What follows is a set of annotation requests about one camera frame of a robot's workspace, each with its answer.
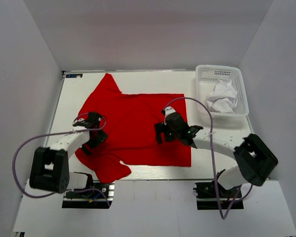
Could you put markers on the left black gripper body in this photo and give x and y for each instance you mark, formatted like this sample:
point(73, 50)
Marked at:
point(101, 136)

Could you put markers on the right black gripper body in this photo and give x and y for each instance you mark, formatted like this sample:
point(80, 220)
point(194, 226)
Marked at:
point(172, 134)

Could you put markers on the red t shirt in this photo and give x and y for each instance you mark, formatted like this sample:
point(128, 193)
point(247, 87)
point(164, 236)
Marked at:
point(131, 135)

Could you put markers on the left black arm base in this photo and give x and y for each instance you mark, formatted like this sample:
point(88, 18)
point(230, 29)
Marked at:
point(92, 199)

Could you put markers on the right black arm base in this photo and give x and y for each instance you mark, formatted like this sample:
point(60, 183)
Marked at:
point(206, 196)

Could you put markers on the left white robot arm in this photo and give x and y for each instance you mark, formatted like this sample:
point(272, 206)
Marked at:
point(50, 169)

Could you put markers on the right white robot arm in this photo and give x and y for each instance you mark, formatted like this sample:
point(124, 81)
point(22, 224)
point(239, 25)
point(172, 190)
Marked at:
point(255, 161)

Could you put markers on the white t shirt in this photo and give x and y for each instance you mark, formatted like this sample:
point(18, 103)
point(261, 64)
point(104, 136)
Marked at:
point(223, 98)

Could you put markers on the white plastic basket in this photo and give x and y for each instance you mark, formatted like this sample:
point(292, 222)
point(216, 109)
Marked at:
point(207, 76)

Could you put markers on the blue table label sticker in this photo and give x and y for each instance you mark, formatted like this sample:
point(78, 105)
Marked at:
point(73, 76)

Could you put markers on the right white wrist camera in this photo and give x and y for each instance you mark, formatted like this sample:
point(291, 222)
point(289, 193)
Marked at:
point(168, 110)

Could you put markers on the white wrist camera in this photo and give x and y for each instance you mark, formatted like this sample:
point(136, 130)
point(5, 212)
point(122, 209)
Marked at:
point(78, 122)
point(168, 110)

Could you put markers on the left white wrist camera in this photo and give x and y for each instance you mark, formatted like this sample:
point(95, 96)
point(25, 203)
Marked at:
point(78, 122)

